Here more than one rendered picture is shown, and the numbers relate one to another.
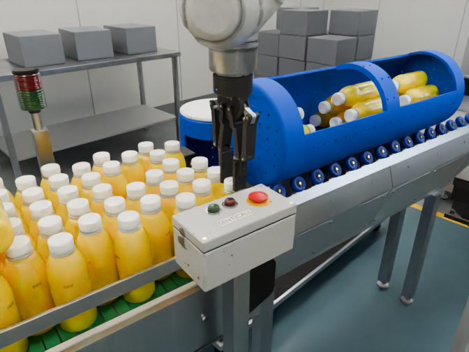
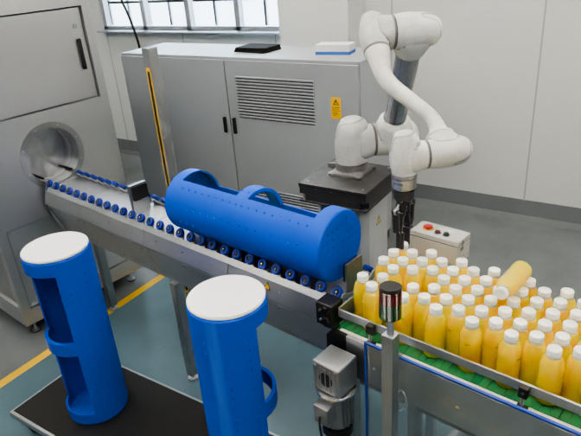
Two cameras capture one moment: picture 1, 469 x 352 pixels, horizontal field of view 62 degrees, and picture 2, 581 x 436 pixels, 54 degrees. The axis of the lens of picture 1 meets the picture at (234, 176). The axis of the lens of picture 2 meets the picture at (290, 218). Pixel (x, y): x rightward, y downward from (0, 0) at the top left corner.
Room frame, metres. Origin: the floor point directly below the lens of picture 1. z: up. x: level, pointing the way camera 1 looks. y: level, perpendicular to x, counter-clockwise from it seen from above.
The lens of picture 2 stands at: (1.51, 1.77, 2.11)
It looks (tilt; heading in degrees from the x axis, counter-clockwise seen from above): 25 degrees down; 259
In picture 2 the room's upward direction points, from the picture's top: 5 degrees counter-clockwise
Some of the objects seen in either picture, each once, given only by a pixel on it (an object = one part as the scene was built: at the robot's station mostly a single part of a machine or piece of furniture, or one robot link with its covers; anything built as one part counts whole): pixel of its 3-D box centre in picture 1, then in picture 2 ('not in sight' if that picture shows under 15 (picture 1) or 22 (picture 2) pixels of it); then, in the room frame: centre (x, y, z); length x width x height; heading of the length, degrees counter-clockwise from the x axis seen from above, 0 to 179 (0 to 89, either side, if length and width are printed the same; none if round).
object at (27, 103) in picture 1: (31, 98); (390, 309); (1.00, 0.53, 1.18); 0.06 x 0.06 x 0.05
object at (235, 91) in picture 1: (232, 96); (404, 199); (0.74, 0.00, 1.26); 0.08 x 0.07 x 0.09; 37
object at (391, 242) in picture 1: (393, 237); (185, 331); (1.62, -0.80, 0.31); 0.06 x 0.06 x 0.63; 37
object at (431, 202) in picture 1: (419, 251); not in sight; (1.51, -0.88, 0.31); 0.06 x 0.06 x 0.63; 37
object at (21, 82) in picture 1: (27, 81); (390, 295); (1.00, 0.53, 1.23); 0.06 x 0.06 x 0.04
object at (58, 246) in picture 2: not in sight; (54, 246); (2.08, -0.57, 1.03); 0.28 x 0.28 x 0.01
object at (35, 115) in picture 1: (32, 100); (390, 310); (1.00, 0.53, 1.18); 0.06 x 0.06 x 0.16
